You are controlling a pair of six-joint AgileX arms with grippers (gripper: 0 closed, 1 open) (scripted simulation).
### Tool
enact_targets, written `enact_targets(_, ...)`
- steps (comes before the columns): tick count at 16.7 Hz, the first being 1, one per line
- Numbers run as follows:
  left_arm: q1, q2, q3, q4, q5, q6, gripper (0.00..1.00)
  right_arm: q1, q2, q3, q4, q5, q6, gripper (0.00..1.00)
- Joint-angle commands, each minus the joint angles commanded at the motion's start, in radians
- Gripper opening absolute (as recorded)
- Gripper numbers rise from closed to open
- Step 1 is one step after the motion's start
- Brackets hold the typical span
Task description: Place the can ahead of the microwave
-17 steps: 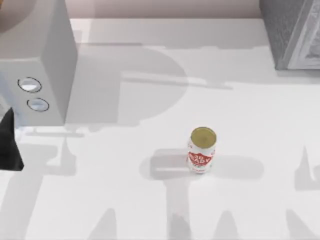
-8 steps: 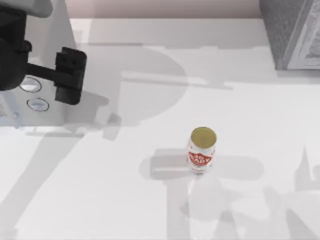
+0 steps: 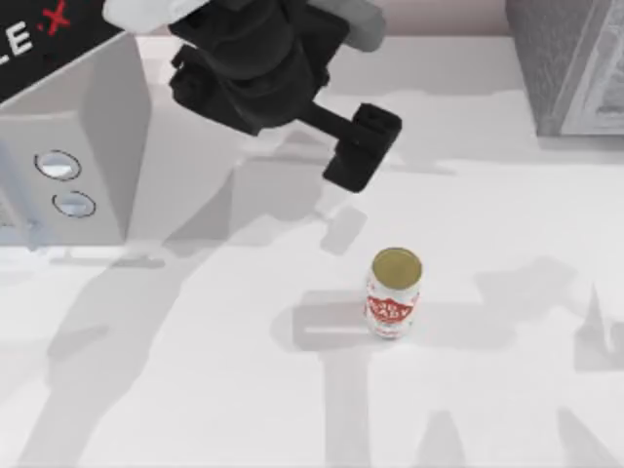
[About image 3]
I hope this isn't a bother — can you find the pale grey rounded box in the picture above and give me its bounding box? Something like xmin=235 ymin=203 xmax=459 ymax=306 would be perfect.
xmin=311 ymin=0 xmax=387 ymax=53

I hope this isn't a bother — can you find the red and white can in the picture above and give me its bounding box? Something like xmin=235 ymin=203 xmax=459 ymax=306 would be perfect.
xmin=364 ymin=247 xmax=424 ymax=341

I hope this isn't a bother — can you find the grey cabinet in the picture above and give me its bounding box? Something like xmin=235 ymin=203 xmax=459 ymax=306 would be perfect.
xmin=505 ymin=0 xmax=624 ymax=138

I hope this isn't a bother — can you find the small microwave knob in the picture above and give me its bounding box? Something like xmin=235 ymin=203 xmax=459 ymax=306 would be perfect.
xmin=51 ymin=190 xmax=97 ymax=219

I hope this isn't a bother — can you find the large microwave knob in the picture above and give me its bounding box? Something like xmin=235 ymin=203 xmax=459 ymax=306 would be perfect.
xmin=33 ymin=149 xmax=82 ymax=183

